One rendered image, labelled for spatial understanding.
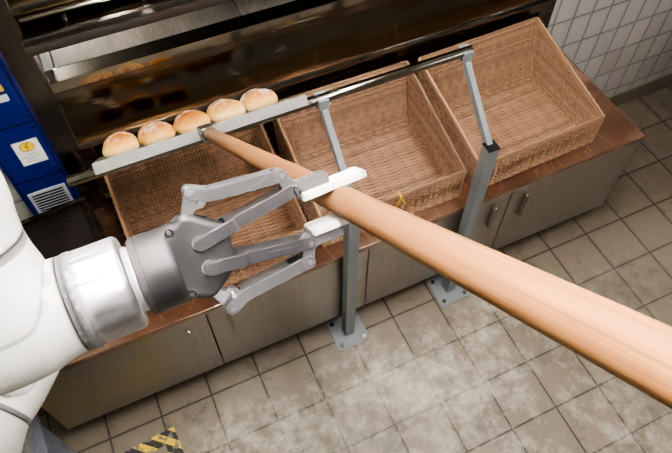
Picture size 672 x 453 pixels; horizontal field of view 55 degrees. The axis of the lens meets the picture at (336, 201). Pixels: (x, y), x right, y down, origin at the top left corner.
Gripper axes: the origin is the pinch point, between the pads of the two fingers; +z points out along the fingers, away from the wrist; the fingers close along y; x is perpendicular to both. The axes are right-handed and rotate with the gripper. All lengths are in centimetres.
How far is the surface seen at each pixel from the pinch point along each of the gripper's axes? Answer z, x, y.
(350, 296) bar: 36, -152, 80
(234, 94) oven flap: 20, -156, -3
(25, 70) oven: -36, -140, -28
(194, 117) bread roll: 2, -123, -2
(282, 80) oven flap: 37, -155, -2
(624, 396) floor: 123, -123, 152
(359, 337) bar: 40, -173, 108
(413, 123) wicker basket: 86, -168, 30
